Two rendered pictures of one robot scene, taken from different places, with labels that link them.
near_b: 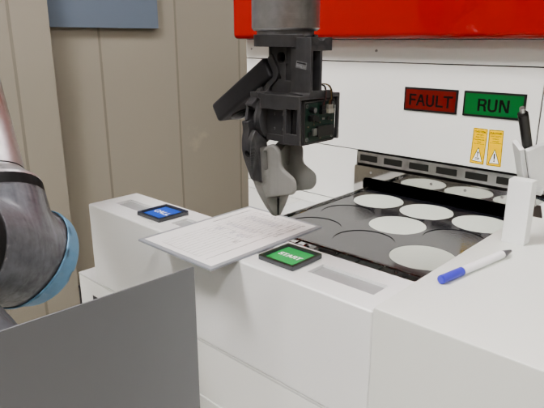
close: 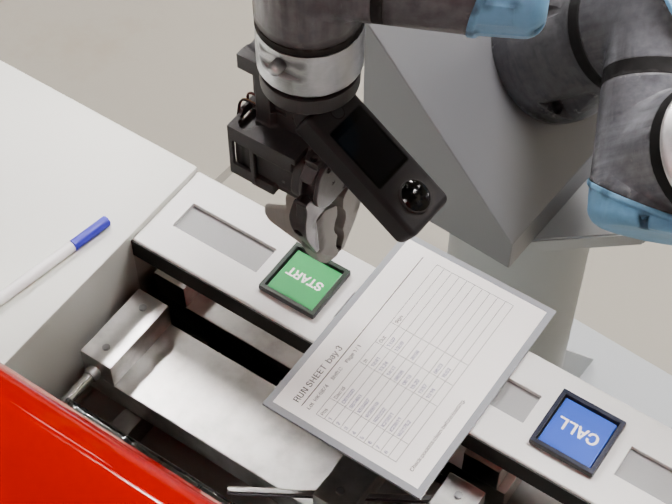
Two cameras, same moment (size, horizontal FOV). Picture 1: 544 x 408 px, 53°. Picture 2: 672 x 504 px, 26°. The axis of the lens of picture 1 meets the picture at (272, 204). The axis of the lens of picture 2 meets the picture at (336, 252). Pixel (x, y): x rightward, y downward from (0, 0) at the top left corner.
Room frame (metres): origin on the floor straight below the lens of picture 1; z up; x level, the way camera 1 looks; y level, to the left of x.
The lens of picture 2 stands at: (1.35, -0.10, 1.95)
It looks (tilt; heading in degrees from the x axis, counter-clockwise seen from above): 53 degrees down; 172
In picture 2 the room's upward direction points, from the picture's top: straight up
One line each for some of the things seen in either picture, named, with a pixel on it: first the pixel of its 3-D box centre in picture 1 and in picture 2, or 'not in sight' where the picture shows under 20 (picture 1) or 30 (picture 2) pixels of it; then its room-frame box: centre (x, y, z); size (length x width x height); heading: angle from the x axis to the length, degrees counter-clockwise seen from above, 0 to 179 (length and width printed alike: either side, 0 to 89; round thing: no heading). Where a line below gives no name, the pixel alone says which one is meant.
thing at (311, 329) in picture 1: (222, 282); (427, 397); (0.71, 0.07, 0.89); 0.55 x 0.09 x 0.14; 47
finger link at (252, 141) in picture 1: (261, 142); not in sight; (0.63, 0.01, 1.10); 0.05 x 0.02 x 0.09; 137
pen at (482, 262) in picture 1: (478, 264); (43, 266); (0.59, -0.24, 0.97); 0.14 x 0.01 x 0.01; 127
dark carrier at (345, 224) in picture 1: (397, 226); not in sight; (0.93, -0.23, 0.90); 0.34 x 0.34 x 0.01; 47
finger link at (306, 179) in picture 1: (295, 178); (297, 225); (0.64, -0.03, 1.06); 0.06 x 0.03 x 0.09; 47
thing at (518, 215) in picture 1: (526, 189); not in sight; (0.69, -0.33, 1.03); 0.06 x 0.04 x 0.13; 137
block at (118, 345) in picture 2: not in sight; (126, 336); (0.62, -0.18, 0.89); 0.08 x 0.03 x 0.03; 137
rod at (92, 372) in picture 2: not in sight; (81, 385); (0.66, -0.22, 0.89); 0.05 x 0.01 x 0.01; 137
